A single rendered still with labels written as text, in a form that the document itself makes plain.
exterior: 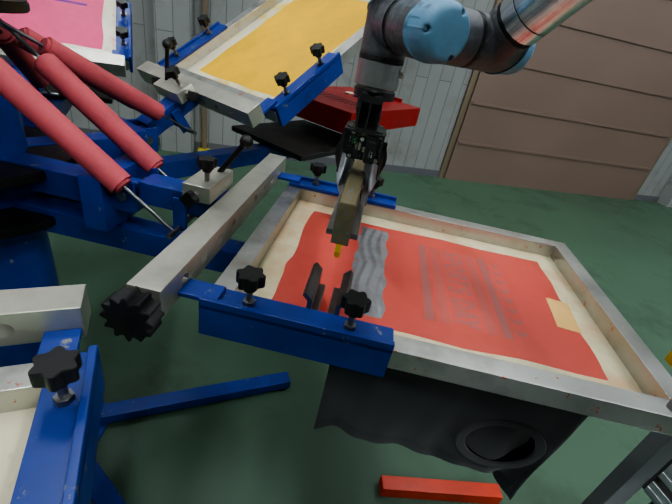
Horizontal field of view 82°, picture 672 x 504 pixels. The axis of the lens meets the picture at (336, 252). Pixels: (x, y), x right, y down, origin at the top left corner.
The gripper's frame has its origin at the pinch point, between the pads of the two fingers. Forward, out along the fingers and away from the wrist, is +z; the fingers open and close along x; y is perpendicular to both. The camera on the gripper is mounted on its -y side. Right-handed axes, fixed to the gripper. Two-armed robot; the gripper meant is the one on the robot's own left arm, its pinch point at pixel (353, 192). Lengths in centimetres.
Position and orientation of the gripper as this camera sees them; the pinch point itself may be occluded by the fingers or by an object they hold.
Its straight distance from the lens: 78.7
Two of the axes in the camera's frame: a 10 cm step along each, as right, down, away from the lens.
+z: -1.8, 8.5, 5.0
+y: -1.4, 4.8, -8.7
